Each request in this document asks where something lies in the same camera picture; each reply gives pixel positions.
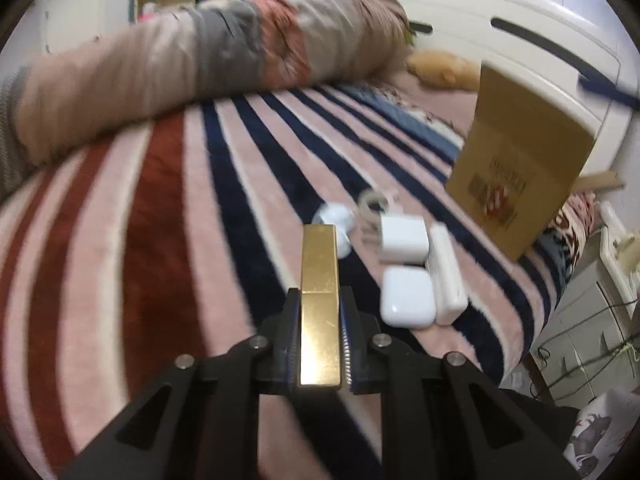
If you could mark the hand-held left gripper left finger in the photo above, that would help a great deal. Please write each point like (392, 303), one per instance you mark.
(290, 341)

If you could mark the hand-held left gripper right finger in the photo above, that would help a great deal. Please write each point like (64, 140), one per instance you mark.
(348, 346)

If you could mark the gold rectangular box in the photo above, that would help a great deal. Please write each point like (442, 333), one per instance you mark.
(320, 305)

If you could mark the cardboard box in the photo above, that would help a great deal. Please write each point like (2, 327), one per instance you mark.
(520, 160)

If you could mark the white earbuds case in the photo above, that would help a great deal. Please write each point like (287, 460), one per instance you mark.
(407, 296)

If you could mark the striped blanket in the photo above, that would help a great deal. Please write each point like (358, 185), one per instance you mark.
(240, 240)

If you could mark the white power adapter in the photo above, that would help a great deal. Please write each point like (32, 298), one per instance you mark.
(403, 238)

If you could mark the white rectangular charger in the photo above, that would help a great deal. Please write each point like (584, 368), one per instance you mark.
(446, 274)

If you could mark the white round device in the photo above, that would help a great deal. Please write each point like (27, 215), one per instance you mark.
(336, 225)

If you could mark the white bedside cabinet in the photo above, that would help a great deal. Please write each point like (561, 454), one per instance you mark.
(590, 320)

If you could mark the printed cloth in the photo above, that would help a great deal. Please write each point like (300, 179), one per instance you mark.
(600, 435)

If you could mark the orange plush toy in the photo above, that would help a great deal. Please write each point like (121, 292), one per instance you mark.
(442, 69)

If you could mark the rolled quilt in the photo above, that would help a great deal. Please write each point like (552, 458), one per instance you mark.
(200, 55)

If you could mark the white headboard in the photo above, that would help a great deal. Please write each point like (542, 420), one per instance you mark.
(510, 45)

